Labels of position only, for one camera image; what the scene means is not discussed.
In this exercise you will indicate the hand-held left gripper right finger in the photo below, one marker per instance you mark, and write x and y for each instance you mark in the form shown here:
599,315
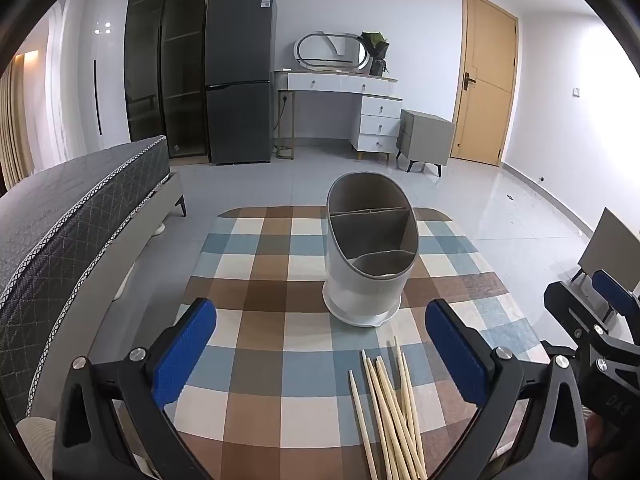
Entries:
455,355

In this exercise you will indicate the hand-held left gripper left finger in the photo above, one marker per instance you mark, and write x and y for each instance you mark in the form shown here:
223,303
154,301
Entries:
185,350

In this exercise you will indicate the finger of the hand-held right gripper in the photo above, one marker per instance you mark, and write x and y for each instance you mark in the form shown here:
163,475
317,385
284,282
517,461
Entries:
570,305
614,293

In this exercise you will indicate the pile of wooden chopsticks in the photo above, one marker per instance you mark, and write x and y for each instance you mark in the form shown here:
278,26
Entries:
400,440

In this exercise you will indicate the white grey utensil holder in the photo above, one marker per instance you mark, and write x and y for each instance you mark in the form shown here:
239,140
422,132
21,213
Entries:
360,290

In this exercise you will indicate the grey nightstand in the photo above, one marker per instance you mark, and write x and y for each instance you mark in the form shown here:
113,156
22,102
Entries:
425,135
610,245

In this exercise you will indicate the checkered tablecloth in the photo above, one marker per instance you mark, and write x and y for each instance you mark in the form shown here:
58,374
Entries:
280,300

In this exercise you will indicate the beige fabric seat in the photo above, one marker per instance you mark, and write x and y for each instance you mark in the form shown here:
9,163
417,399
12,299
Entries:
35,445

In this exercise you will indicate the dark grey quilted mattress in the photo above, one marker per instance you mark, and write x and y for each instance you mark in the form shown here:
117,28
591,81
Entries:
75,210

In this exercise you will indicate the light wooden door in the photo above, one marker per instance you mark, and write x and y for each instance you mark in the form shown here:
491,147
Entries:
485,110

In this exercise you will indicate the beige curtain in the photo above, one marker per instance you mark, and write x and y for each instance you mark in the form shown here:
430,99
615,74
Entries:
15,135

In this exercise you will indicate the white wardrobe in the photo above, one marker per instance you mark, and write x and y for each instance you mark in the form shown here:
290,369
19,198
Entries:
100,85

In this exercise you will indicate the dark glass cabinet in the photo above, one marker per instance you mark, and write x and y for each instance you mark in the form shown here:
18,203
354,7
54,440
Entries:
170,60

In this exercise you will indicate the dark grey refrigerator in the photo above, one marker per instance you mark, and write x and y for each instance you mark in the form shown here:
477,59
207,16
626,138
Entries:
240,60

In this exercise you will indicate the white dressing table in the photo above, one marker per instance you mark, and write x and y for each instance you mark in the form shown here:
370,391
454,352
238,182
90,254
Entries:
325,81

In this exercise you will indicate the oval vanity mirror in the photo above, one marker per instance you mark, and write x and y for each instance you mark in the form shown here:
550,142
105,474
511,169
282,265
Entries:
320,50

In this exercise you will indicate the grey bed frame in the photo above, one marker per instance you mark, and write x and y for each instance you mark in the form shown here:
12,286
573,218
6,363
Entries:
132,232

